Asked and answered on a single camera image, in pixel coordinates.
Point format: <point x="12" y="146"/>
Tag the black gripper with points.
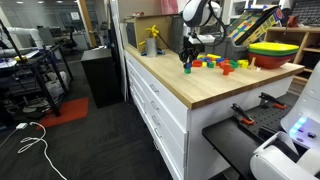
<point x="190" y="50"/>

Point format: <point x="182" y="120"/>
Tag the blue wooden cube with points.
<point x="188" y="65"/>

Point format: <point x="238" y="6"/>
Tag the green wooden cube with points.
<point x="210" y="64"/>
<point x="187" y="70"/>

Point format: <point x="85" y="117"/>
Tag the dark robot base platform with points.
<point x="226" y="140"/>

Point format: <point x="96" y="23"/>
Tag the yellow wooden cube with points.
<point x="204" y="64"/>

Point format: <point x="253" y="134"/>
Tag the blue wooden block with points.
<point x="220" y="60"/>
<point x="209" y="60"/>

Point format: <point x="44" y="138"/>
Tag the long yellow wooden block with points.
<point x="213" y="56"/>

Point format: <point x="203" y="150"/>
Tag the blue clamp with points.
<point x="161" y="52"/>

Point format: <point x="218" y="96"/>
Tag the brown cardboard box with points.
<point x="165" y="30"/>

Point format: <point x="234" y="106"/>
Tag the grey plastic bin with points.
<point x="226" y="50"/>

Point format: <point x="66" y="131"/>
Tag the metal cup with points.
<point x="151" y="46"/>

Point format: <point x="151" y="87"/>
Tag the red wooden cylinder block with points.
<point x="226" y="71"/>

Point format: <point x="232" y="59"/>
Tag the long red wooden block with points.
<point x="232" y="69"/>

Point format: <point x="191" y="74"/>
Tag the long green wooden block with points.
<point x="234" y="64"/>

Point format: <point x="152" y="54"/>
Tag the pink plastic sheet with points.
<point x="169" y="6"/>

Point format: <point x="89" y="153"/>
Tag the white drawer cabinet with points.
<point x="166" y="110"/>

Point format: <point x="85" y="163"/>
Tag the natural wooden peg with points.
<point x="252" y="64"/>

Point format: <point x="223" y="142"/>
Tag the wooden blocks cardboard box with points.
<point x="253" y="25"/>

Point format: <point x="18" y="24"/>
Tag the black orange clamp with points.
<point x="241" y="115"/>
<point x="271" y="100"/>

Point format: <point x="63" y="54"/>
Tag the red plastic bowl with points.
<point x="270" y="61"/>

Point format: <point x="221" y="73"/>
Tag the green plastic bowl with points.
<point x="273" y="53"/>

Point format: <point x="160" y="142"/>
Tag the yellow plastic bowl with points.
<point x="273" y="46"/>

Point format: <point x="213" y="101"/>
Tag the black cabinet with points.
<point x="101" y="76"/>

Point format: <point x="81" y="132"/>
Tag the black pegboard plate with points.
<point x="270" y="120"/>

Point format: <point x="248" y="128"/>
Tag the wooden pillar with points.
<point x="86" y="23"/>

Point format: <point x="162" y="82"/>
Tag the wooden shelf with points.
<point x="310" y="43"/>

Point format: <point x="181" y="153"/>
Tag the red floor mat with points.
<point x="66" y="111"/>

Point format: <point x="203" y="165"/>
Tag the white power adapter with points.
<point x="22" y="126"/>

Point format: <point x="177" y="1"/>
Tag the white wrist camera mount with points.
<point x="201" y="39"/>

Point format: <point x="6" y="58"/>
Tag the black metal frame table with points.
<point x="43" y="76"/>

